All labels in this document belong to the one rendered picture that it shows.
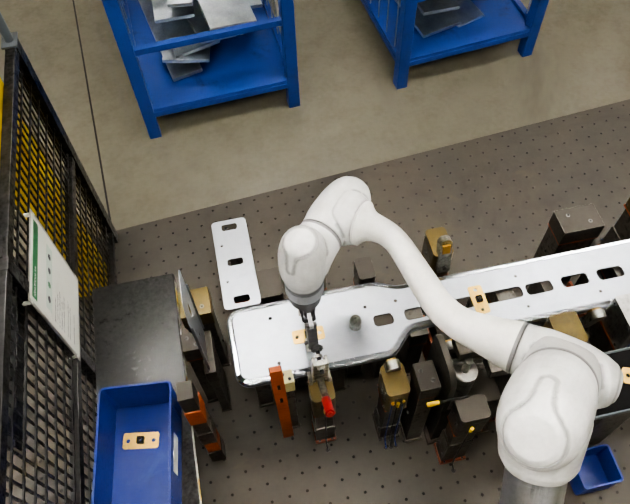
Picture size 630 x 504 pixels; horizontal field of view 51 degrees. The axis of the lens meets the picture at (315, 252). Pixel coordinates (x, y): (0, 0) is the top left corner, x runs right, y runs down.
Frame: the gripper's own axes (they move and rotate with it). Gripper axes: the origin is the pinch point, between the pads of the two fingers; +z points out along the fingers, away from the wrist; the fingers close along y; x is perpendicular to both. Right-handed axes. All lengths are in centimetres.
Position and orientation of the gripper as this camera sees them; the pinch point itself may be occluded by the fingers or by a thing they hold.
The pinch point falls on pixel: (307, 328)
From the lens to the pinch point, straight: 170.9
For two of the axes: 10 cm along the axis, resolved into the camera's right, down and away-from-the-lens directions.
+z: 0.3, 5.3, 8.5
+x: -9.8, 1.9, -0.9
